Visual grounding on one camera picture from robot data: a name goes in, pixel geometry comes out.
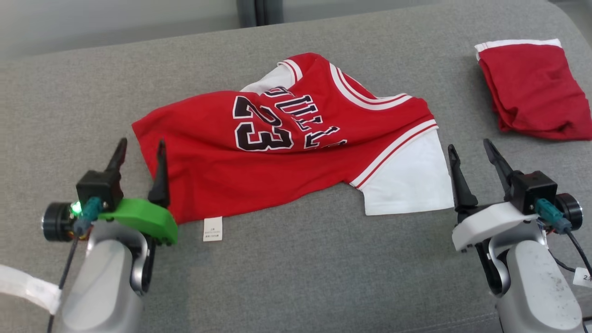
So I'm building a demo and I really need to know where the teal-plug left camera cable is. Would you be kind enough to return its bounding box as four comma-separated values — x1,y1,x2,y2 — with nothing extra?
46,197,103,333

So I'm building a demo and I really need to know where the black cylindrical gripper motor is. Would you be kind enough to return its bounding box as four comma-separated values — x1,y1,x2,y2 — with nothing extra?
42,202,77,242
555,193,583,231

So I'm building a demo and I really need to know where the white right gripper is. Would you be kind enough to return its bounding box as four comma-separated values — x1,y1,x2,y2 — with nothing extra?
447,138,539,253

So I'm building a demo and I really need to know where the black cylindrical left gripper motor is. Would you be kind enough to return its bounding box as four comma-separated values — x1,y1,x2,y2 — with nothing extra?
42,202,77,242

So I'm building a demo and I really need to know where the red shorts white waistband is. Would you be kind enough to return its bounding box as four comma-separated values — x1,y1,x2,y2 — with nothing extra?
475,39,592,141

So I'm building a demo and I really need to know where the grey partition post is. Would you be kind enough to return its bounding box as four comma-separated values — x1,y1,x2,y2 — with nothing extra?
237,0,284,27

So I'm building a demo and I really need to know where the black cylindrical right gripper motor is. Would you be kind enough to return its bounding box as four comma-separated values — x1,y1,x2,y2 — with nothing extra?
555,193,583,231

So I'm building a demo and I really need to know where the red Bulls basketball jersey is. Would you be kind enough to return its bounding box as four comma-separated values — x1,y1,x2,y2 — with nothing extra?
132,52,455,242

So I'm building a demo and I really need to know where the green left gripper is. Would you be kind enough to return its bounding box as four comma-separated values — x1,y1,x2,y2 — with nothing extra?
98,137,179,246

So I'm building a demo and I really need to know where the white cable tag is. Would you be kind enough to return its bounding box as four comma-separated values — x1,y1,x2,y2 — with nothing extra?
573,267,592,288

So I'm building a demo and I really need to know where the white tape strip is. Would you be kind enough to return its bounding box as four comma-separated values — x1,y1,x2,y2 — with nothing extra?
0,264,62,315

